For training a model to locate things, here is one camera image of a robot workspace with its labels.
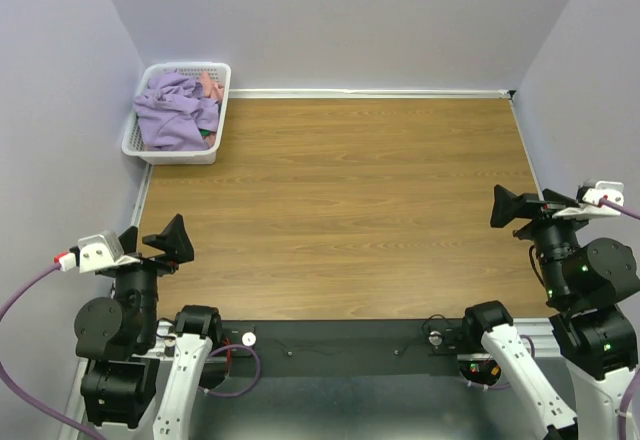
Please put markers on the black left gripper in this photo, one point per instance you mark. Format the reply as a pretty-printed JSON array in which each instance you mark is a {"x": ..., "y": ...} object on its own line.
[{"x": 176, "y": 242}]

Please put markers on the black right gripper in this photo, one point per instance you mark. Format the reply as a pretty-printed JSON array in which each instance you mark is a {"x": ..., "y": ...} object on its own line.
[{"x": 506, "y": 204}]

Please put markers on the purple t shirt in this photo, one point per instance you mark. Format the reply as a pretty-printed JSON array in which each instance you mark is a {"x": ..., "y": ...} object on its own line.
[{"x": 166, "y": 113}]

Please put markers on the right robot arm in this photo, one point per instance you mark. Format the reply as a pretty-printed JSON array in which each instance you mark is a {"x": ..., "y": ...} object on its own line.
[{"x": 584, "y": 284}]

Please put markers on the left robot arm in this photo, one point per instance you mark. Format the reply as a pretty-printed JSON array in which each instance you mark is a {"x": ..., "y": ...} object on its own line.
[{"x": 115, "y": 333}]

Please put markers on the white perforated plastic basket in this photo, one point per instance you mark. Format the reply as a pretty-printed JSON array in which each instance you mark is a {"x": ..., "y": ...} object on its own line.
[{"x": 219, "y": 72}]

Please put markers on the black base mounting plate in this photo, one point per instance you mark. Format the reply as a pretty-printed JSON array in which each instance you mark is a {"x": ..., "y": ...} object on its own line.
[{"x": 350, "y": 348}]

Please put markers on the pink t shirt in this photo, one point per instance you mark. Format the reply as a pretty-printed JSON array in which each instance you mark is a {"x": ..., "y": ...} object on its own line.
[{"x": 210, "y": 107}]

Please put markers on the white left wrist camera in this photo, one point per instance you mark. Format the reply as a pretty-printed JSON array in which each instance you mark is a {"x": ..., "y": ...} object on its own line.
[{"x": 96, "y": 253}]

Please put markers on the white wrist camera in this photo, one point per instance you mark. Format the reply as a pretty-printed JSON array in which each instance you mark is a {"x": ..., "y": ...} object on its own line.
[
  {"x": 595, "y": 200},
  {"x": 96, "y": 253}
]

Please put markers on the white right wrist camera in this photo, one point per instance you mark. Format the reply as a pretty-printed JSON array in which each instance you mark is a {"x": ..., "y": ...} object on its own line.
[{"x": 595, "y": 200}]

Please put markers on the aluminium extrusion rail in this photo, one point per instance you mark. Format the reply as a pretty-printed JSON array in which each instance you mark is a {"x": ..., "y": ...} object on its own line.
[{"x": 537, "y": 329}]

